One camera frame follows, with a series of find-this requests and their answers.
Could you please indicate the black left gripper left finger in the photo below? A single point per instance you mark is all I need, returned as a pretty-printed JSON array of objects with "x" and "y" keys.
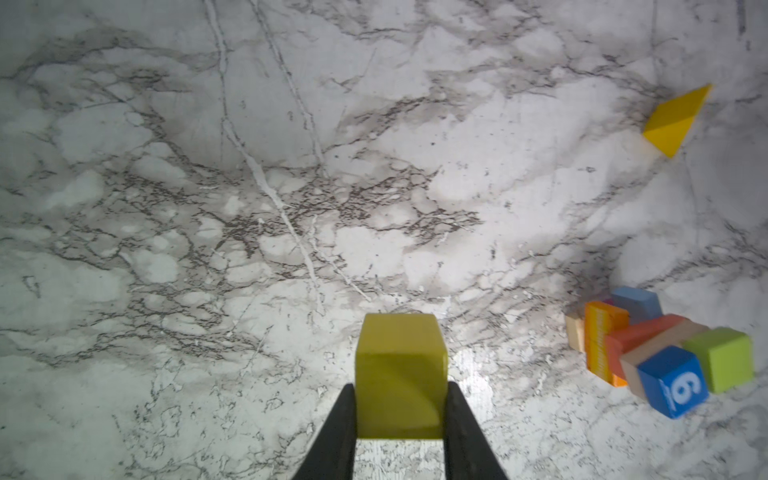
[{"x": 332, "y": 454}]

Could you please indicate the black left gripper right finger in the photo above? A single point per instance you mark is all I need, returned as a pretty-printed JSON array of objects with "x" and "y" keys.
[{"x": 467, "y": 453}]

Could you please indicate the yellow wooden cube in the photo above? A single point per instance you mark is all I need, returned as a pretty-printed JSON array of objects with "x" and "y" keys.
[{"x": 401, "y": 377}]

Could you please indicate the small ridged natural wood block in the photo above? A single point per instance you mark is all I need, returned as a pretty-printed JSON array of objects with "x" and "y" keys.
[{"x": 575, "y": 329}]

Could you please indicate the red wooden block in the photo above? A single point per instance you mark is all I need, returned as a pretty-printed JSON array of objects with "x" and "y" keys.
[{"x": 619, "y": 342}]

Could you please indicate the orange wooden block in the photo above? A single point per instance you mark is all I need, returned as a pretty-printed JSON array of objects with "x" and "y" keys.
[{"x": 602, "y": 319}]

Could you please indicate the blue number cube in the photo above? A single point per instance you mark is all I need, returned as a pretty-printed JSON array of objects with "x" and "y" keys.
[{"x": 673, "y": 381}]

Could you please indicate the light blue wooden block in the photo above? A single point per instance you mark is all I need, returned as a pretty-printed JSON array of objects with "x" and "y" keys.
[{"x": 642, "y": 305}]

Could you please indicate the long natural wood block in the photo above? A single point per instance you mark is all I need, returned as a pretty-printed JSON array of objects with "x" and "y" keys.
[{"x": 673, "y": 336}]

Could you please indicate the lime green wooden block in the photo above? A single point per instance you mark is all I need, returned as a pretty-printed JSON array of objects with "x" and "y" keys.
[{"x": 726, "y": 357}]

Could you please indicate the yellow wooden wedge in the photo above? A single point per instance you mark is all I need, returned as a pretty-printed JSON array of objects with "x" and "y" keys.
[{"x": 670, "y": 122}]

